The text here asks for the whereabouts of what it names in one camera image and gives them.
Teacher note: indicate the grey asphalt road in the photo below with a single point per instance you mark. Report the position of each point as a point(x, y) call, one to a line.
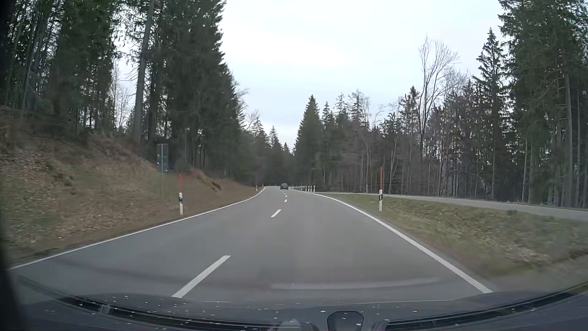
point(317, 239)

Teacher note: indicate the road sign seen from behind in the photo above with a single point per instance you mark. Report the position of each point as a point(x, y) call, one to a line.
point(162, 157)

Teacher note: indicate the road markings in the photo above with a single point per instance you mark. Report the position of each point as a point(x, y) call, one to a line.
point(202, 276)

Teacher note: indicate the car's own bonnet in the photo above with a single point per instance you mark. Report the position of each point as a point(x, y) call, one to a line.
point(294, 317)

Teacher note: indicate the conifer and bare tree wood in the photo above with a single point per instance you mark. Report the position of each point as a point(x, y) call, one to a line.
point(482, 138)

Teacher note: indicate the grass verge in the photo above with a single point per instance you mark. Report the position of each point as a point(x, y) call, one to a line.
point(482, 230)

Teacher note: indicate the leaf-covered earth bank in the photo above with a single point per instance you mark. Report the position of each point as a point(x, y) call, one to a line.
point(78, 193)

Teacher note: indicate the grey side path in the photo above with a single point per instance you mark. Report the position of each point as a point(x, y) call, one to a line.
point(528, 208)

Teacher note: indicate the white marker post red pole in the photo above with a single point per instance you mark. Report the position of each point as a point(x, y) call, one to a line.
point(380, 195)
point(180, 197)

